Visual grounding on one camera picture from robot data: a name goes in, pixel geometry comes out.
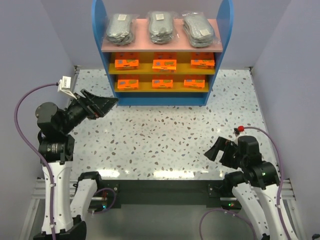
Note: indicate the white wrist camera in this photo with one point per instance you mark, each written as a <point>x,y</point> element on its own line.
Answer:
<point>64,86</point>
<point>236,139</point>

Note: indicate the orange sponge pack hidden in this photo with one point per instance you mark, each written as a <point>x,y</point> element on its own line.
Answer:
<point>127,82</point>

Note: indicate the orange sponge pack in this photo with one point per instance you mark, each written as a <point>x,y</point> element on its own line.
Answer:
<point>196,81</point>
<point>202,60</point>
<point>126,60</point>
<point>162,81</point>
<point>164,62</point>

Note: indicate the blue shelf unit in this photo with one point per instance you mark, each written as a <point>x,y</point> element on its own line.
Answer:
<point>145,95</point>

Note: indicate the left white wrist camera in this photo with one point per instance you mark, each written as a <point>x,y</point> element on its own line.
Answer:
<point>64,86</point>

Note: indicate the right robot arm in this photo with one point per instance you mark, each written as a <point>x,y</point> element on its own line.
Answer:
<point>255,184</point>

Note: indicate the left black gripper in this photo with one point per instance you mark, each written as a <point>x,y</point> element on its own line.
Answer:
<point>88,106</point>

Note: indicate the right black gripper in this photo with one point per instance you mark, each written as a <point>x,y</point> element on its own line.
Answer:
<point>227,153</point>

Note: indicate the silver scrubber pack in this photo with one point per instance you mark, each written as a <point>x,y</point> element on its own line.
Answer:
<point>199,31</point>
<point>120,29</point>
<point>161,27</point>

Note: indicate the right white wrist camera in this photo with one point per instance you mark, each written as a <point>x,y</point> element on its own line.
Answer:
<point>236,139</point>

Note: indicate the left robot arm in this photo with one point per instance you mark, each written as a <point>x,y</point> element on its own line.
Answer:
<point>64,218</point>

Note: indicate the orange sponge pack on shelf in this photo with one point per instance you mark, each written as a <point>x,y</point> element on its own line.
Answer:
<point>202,60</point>

